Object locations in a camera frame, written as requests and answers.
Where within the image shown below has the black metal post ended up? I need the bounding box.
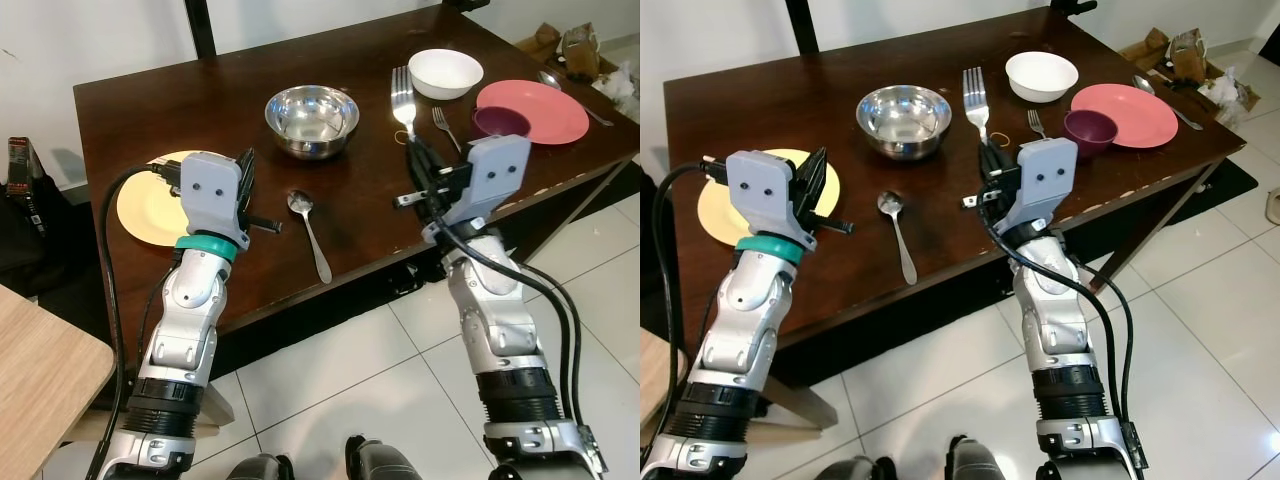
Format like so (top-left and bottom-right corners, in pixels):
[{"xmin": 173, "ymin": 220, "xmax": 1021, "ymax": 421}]
[
  {"xmin": 185, "ymin": 0, "xmax": 218, "ymax": 58},
  {"xmin": 785, "ymin": 0, "xmax": 819, "ymax": 53}
]

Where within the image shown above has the purple cup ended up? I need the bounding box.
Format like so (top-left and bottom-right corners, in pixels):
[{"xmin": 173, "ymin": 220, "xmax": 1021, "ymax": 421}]
[
  {"xmin": 472, "ymin": 106, "xmax": 532, "ymax": 141},
  {"xmin": 1063, "ymin": 110, "xmax": 1117, "ymax": 156}
]

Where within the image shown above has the cardboard box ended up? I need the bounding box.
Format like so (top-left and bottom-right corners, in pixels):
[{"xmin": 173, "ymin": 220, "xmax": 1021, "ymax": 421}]
[
  {"xmin": 515, "ymin": 22, "xmax": 641, "ymax": 106},
  {"xmin": 1118, "ymin": 28, "xmax": 1261, "ymax": 111}
]

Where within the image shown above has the robot leg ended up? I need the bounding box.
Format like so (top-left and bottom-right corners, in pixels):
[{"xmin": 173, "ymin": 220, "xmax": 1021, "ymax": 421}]
[
  {"xmin": 815, "ymin": 455, "xmax": 896, "ymax": 480},
  {"xmin": 228, "ymin": 453, "xmax": 296, "ymax": 480},
  {"xmin": 345, "ymin": 435, "xmax": 421, "ymax": 480},
  {"xmin": 945, "ymin": 435, "xmax": 1011, "ymax": 480}
]

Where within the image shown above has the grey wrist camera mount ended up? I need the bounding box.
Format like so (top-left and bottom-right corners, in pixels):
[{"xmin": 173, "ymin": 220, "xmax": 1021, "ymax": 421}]
[
  {"xmin": 178, "ymin": 152, "xmax": 251, "ymax": 251},
  {"xmin": 995, "ymin": 138, "xmax": 1078, "ymax": 241},
  {"xmin": 727, "ymin": 150, "xmax": 801, "ymax": 249},
  {"xmin": 425, "ymin": 134, "xmax": 532, "ymax": 246}
]

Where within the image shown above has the pink round plate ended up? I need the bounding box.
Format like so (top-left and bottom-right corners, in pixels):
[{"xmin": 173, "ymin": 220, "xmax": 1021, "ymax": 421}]
[
  {"xmin": 475, "ymin": 80, "xmax": 591, "ymax": 148},
  {"xmin": 1070, "ymin": 84, "xmax": 1180, "ymax": 151}
]

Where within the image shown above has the robot left leg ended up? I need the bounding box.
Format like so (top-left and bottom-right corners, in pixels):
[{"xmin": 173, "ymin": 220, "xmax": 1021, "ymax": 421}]
[
  {"xmin": 815, "ymin": 455, "xmax": 896, "ymax": 480},
  {"xmin": 228, "ymin": 453, "xmax": 296, "ymax": 480}
]

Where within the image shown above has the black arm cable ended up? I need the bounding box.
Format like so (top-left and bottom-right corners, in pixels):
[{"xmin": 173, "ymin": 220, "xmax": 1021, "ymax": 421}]
[
  {"xmin": 85, "ymin": 163, "xmax": 186, "ymax": 480},
  {"xmin": 648, "ymin": 162, "xmax": 736, "ymax": 471},
  {"xmin": 428, "ymin": 213, "xmax": 571, "ymax": 423},
  {"xmin": 983, "ymin": 218, "xmax": 1115, "ymax": 423},
  {"xmin": 528, "ymin": 288, "xmax": 585, "ymax": 426},
  {"xmin": 1083, "ymin": 283, "xmax": 1139, "ymax": 433}
]

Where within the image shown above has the white plastic bag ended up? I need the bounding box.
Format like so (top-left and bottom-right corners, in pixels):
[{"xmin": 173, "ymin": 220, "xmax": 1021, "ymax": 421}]
[
  {"xmin": 1200, "ymin": 65, "xmax": 1251, "ymax": 106},
  {"xmin": 595, "ymin": 62, "xmax": 641, "ymax": 111}
]

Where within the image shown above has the dark brown wooden table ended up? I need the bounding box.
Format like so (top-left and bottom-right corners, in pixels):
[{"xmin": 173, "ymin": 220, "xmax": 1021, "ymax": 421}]
[
  {"xmin": 73, "ymin": 5, "xmax": 641, "ymax": 376},
  {"xmin": 662, "ymin": 8, "xmax": 1261, "ymax": 389}
]

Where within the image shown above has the brown paper bag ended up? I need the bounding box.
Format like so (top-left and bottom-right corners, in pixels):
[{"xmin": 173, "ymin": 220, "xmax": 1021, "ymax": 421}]
[
  {"xmin": 1170, "ymin": 30, "xmax": 1209, "ymax": 81},
  {"xmin": 560, "ymin": 25, "xmax": 602, "ymax": 81}
]

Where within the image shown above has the yellow round plate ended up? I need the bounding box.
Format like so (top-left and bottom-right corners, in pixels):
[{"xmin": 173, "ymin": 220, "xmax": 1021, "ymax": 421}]
[
  {"xmin": 696, "ymin": 148, "xmax": 841, "ymax": 247},
  {"xmin": 116, "ymin": 150, "xmax": 253, "ymax": 248}
]

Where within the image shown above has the white bowl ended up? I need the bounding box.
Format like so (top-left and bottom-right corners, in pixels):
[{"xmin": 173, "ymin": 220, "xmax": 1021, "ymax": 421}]
[
  {"xmin": 1005, "ymin": 52, "xmax": 1080, "ymax": 104},
  {"xmin": 408, "ymin": 49, "xmax": 485, "ymax": 101}
]

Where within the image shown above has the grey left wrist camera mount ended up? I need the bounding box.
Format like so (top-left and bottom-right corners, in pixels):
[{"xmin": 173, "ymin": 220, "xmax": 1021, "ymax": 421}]
[
  {"xmin": 727, "ymin": 150, "xmax": 801, "ymax": 249},
  {"xmin": 178, "ymin": 152, "xmax": 251, "ymax": 251}
]

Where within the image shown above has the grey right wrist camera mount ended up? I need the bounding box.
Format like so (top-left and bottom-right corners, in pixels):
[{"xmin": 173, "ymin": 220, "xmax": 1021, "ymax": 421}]
[
  {"xmin": 425, "ymin": 134, "xmax": 532, "ymax": 246},
  {"xmin": 995, "ymin": 138, "xmax": 1078, "ymax": 241}
]

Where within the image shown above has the stainless steel bowl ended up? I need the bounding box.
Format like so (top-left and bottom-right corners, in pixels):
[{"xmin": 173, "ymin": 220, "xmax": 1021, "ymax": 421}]
[
  {"xmin": 264, "ymin": 85, "xmax": 360, "ymax": 162},
  {"xmin": 856, "ymin": 84, "xmax": 953, "ymax": 162}
]

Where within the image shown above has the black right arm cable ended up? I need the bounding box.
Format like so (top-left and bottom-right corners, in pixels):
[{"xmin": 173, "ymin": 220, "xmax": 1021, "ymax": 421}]
[
  {"xmin": 983, "ymin": 218, "xmax": 1115, "ymax": 423},
  {"xmin": 428, "ymin": 213, "xmax": 571, "ymax": 423},
  {"xmin": 1083, "ymin": 283, "xmax": 1139, "ymax": 433},
  {"xmin": 528, "ymin": 288, "xmax": 585, "ymax": 426}
]

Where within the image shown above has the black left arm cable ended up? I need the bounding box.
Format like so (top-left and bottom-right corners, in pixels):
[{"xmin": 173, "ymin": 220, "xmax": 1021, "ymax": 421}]
[
  {"xmin": 85, "ymin": 163, "xmax": 186, "ymax": 480},
  {"xmin": 648, "ymin": 162, "xmax": 736, "ymax": 471}
]

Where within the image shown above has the black and red box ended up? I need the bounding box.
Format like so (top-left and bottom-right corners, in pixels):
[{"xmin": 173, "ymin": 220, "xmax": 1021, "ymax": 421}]
[{"xmin": 8, "ymin": 137, "xmax": 43, "ymax": 226}]

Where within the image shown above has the robot right leg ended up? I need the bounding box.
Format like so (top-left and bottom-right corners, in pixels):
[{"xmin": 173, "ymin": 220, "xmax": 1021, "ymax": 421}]
[
  {"xmin": 345, "ymin": 435, "xmax": 421, "ymax": 480},
  {"xmin": 945, "ymin": 435, "xmax": 1011, "ymax": 480}
]

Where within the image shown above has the black bag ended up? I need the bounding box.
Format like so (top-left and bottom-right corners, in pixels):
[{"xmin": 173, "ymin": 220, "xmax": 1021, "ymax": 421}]
[
  {"xmin": 0, "ymin": 175, "xmax": 111, "ymax": 341},
  {"xmin": 640, "ymin": 165, "xmax": 671, "ymax": 331}
]

